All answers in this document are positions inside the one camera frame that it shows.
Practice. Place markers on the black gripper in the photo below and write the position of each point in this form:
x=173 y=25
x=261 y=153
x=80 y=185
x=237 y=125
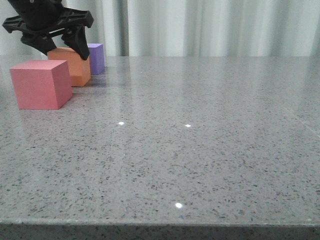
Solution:
x=37 y=19

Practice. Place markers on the orange foam cube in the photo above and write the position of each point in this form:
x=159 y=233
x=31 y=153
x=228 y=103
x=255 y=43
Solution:
x=79 y=69

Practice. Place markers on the purple foam cube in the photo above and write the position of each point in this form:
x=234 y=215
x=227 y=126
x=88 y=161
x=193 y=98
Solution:
x=97 y=58

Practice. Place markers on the red foam cube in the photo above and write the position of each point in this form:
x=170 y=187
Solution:
x=41 y=84

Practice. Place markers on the pale green curtain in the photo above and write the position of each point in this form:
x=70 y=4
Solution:
x=206 y=28

